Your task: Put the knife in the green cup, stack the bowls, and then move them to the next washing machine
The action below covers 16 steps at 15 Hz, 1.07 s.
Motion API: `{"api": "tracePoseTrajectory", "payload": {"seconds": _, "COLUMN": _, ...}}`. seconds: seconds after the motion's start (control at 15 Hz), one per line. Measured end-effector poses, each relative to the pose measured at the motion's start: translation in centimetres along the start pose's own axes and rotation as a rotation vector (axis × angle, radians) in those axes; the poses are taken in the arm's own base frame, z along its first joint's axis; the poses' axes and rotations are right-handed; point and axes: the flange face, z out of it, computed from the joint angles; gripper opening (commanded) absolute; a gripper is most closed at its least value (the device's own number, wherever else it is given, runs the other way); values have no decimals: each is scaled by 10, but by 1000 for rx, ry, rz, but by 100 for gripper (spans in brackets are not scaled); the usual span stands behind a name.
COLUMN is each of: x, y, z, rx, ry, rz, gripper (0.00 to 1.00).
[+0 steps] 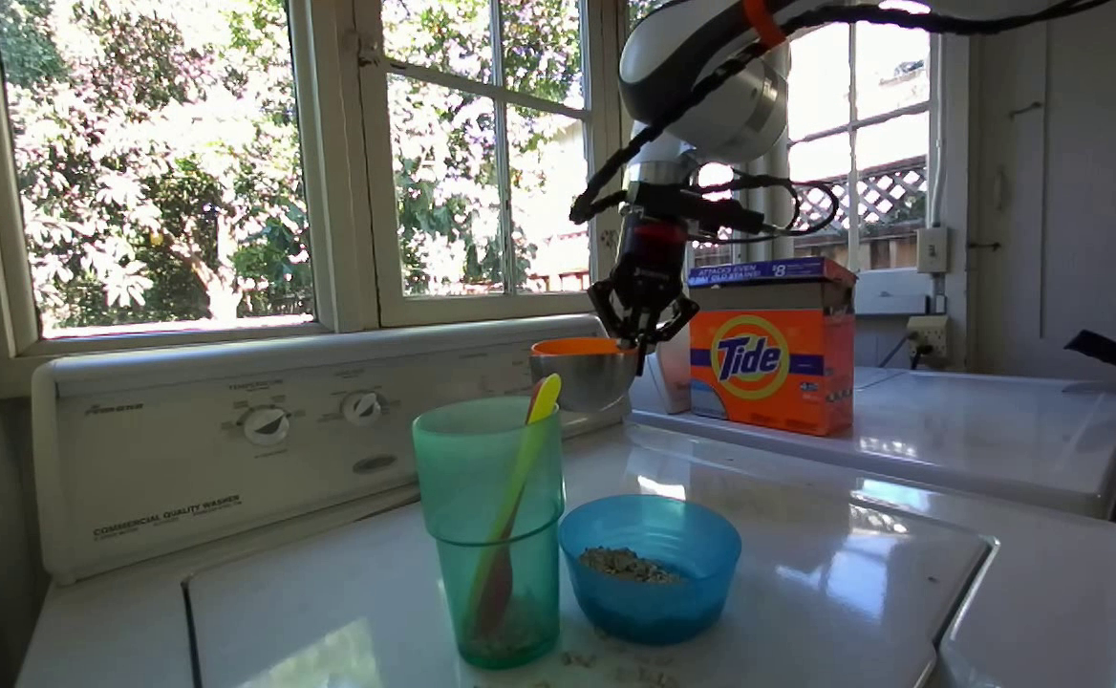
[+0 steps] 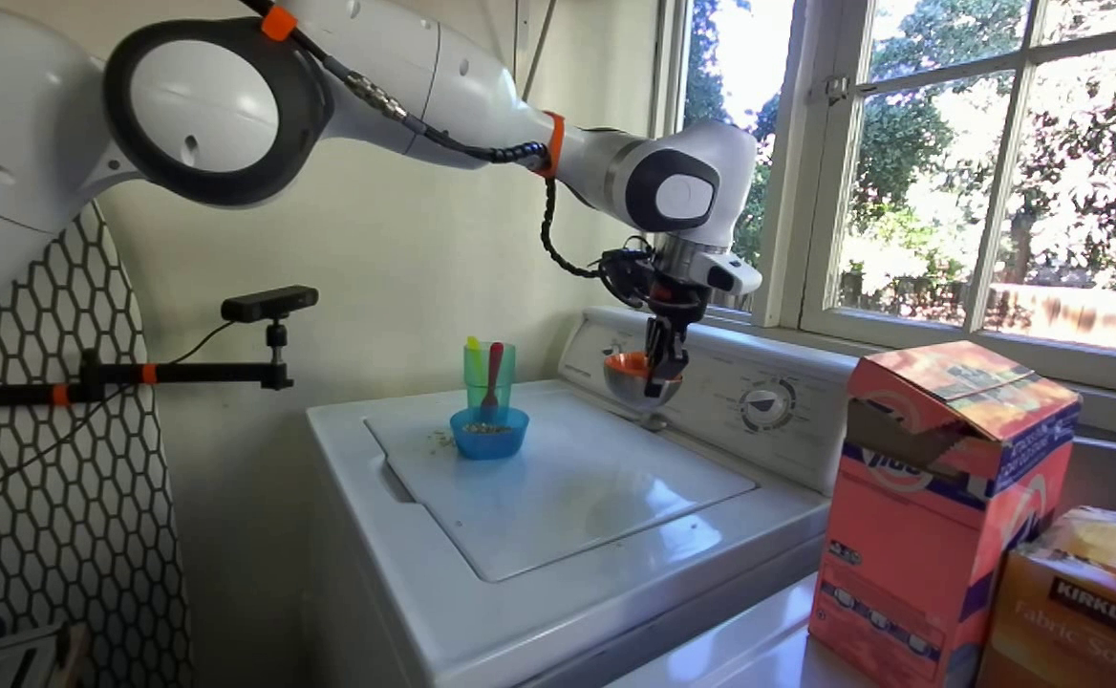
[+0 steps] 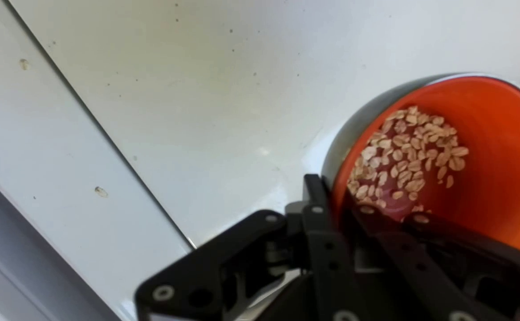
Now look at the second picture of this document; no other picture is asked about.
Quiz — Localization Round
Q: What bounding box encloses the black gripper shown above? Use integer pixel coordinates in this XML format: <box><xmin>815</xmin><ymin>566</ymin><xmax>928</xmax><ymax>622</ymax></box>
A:
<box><xmin>642</xmin><ymin>281</ymin><xmax>714</xmax><ymax>397</ymax></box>

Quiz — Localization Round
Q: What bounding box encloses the silver metal bowl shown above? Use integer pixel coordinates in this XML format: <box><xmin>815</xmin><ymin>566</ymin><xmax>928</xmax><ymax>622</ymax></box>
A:
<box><xmin>601</xmin><ymin>349</ymin><xmax>691</xmax><ymax>404</ymax></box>

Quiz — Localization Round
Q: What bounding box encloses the yellow-green toothbrush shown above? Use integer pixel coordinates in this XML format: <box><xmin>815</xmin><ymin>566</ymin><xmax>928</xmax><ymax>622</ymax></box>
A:
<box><xmin>460</xmin><ymin>332</ymin><xmax>489</xmax><ymax>414</ymax></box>

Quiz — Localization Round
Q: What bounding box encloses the green translucent plastic cup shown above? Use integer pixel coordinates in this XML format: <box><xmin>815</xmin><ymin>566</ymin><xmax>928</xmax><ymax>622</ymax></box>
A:
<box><xmin>460</xmin><ymin>339</ymin><xmax>520</xmax><ymax>416</ymax></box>

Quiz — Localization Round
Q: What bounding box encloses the white washing machine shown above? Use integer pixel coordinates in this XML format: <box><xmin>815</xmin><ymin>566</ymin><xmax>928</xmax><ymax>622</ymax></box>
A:
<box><xmin>302</xmin><ymin>306</ymin><xmax>859</xmax><ymax>688</ymax></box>

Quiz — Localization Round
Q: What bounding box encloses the white dryer machine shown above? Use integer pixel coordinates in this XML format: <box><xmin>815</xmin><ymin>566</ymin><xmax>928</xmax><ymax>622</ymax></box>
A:
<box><xmin>608</xmin><ymin>571</ymin><xmax>840</xmax><ymax>688</ymax></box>

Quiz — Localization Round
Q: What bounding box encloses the large washer timer dial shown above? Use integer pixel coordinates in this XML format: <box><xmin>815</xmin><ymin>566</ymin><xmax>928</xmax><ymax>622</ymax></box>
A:
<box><xmin>743</xmin><ymin>380</ymin><xmax>798</xmax><ymax>437</ymax></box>

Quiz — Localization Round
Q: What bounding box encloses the red plastic spoon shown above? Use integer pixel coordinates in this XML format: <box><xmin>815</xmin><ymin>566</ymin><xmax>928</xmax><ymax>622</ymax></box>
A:
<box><xmin>478</xmin><ymin>339</ymin><xmax>508</xmax><ymax>420</ymax></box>

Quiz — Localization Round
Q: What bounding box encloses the blue plastic bowl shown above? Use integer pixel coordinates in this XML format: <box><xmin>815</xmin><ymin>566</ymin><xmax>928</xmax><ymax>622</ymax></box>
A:
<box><xmin>447</xmin><ymin>403</ymin><xmax>534</xmax><ymax>464</ymax></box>

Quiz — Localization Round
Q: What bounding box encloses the orange Tide detergent box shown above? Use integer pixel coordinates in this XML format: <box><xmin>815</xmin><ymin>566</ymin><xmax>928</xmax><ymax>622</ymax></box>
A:
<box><xmin>808</xmin><ymin>335</ymin><xmax>1084</xmax><ymax>688</ymax></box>

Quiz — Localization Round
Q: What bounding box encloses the brown Kirkland cardboard box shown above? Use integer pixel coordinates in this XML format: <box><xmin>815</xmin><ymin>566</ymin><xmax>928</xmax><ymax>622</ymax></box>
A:
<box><xmin>973</xmin><ymin>505</ymin><xmax>1116</xmax><ymax>688</ymax></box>

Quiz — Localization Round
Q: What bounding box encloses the hexagon patterned panel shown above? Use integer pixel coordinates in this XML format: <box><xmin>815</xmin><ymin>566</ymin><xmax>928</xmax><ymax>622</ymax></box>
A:
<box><xmin>0</xmin><ymin>203</ymin><xmax>196</xmax><ymax>688</ymax></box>

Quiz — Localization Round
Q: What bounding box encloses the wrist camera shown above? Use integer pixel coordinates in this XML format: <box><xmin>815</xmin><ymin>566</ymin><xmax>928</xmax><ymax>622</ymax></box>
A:
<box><xmin>697</xmin><ymin>254</ymin><xmax>770</xmax><ymax>306</ymax></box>

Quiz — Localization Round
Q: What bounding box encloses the white wooden window frame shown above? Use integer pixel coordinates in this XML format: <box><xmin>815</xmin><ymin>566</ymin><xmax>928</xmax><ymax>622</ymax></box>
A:
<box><xmin>640</xmin><ymin>0</ymin><xmax>1116</xmax><ymax>403</ymax></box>

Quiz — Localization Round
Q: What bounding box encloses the thin wire wall hanger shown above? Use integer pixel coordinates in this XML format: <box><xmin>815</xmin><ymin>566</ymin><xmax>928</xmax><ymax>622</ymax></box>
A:
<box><xmin>505</xmin><ymin>0</ymin><xmax>561</xmax><ymax>107</ymax></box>

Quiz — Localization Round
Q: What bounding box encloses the black camera on stand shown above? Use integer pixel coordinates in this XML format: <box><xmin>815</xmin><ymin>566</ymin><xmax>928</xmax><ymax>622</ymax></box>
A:
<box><xmin>219</xmin><ymin>283</ymin><xmax>322</xmax><ymax>325</ymax></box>

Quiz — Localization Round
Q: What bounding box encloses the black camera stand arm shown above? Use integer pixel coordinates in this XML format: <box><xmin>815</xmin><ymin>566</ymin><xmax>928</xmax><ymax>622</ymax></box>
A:
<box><xmin>0</xmin><ymin>316</ymin><xmax>302</xmax><ymax>414</ymax></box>

